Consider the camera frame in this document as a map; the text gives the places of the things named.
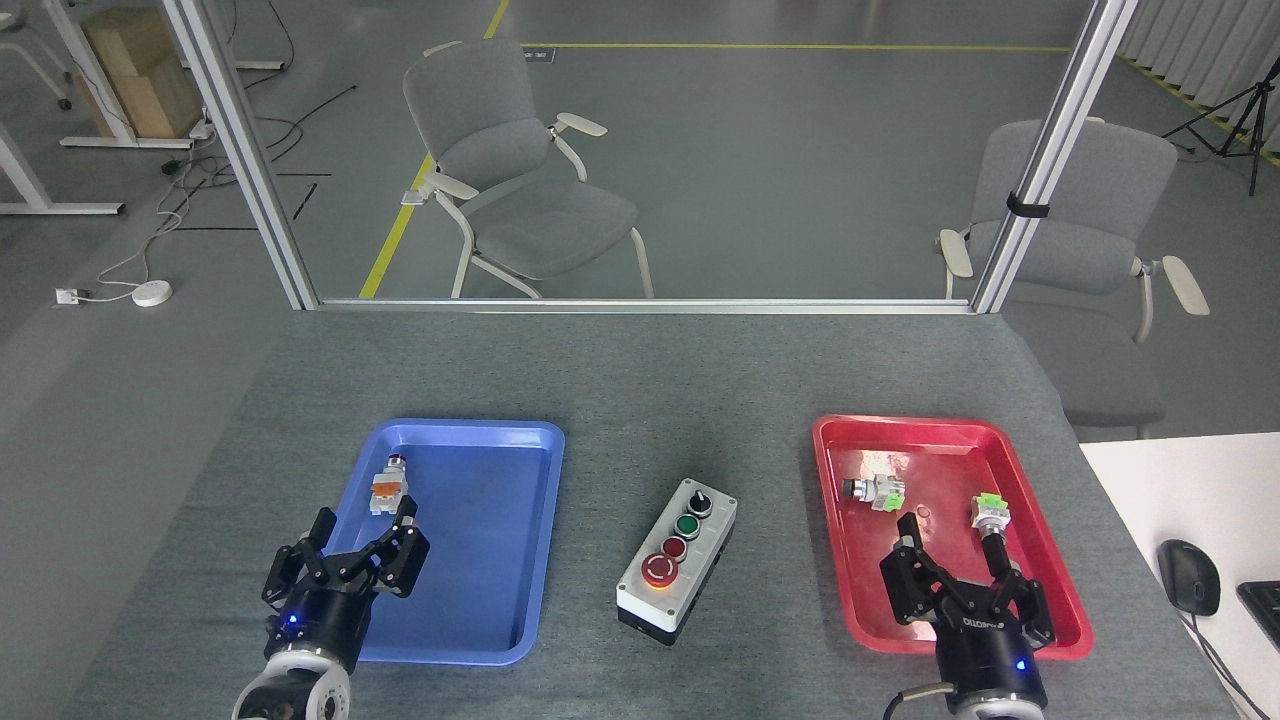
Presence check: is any grey control box with buttons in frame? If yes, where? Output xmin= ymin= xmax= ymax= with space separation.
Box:
xmin=615 ymin=478 xmax=740 ymax=648

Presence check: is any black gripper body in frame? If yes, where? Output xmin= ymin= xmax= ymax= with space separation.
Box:
xmin=934 ymin=610 xmax=1049 ymax=717
xmin=264 ymin=583 xmax=374 ymax=678

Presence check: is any orange push button switch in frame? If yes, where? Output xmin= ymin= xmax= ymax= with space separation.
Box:
xmin=369 ymin=455 xmax=410 ymax=517

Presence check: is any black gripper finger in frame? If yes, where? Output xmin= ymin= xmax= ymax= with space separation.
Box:
xmin=979 ymin=530 xmax=1058 ymax=651
xmin=261 ymin=507 xmax=339 ymax=607
xmin=879 ymin=512 xmax=968 ymax=628
xmin=338 ymin=497 xmax=432 ymax=601

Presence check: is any black tripod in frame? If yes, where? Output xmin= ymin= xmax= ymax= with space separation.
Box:
xmin=1162 ymin=55 xmax=1280 ymax=197

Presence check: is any black mouse cable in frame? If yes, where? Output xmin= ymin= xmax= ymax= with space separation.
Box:
xmin=1180 ymin=610 xmax=1271 ymax=720

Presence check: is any red plastic tray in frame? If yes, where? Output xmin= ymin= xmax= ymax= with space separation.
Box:
xmin=811 ymin=414 xmax=1095 ymax=661

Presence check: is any grey chair with white arms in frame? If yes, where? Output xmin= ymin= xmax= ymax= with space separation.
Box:
xmin=936 ymin=117 xmax=1211 ymax=441
xmin=401 ymin=38 xmax=656 ymax=300

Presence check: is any silver aluminium post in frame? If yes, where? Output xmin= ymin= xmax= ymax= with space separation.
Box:
xmin=969 ymin=0 xmax=1142 ymax=315
xmin=160 ymin=0 xmax=322 ymax=311

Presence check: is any black-headed green push button switch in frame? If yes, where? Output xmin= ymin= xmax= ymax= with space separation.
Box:
xmin=841 ymin=472 xmax=907 ymax=513

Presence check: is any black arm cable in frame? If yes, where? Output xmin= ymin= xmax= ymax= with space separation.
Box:
xmin=882 ymin=682 xmax=957 ymax=720

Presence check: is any black keyboard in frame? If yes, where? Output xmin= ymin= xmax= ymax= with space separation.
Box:
xmin=1236 ymin=580 xmax=1280 ymax=653

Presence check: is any silver-headed green push button switch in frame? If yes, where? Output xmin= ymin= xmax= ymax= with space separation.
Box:
xmin=970 ymin=491 xmax=1012 ymax=538

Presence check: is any silver aluminium rail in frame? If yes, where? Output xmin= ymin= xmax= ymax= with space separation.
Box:
xmin=315 ymin=297 xmax=977 ymax=316

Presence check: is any white pleated curtain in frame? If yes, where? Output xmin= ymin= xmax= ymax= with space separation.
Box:
xmin=1115 ymin=0 xmax=1280 ymax=113

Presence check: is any grey felt table cloth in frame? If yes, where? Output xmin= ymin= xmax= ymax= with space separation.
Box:
xmin=60 ymin=310 xmax=1241 ymax=720

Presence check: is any white side table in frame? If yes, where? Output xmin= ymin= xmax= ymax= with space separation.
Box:
xmin=1078 ymin=432 xmax=1280 ymax=720

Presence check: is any black computer mouse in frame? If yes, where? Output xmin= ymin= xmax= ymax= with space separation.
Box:
xmin=1157 ymin=539 xmax=1222 ymax=618

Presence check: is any brown cardboard box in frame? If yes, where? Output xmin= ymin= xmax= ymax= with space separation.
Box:
xmin=75 ymin=8 xmax=206 ymax=140

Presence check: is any white desk leg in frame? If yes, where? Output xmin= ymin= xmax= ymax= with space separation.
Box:
xmin=42 ymin=0 xmax=197 ymax=150
xmin=0 ymin=120 xmax=127 ymax=217

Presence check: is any white floor cable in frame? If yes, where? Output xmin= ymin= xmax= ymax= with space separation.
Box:
xmin=82 ymin=140 xmax=216 ymax=299

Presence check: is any blue plastic tray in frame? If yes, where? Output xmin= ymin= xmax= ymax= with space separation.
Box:
xmin=288 ymin=418 xmax=566 ymax=667

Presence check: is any black floor cable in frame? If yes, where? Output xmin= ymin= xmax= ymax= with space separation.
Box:
xmin=165 ymin=0 xmax=358 ymax=196

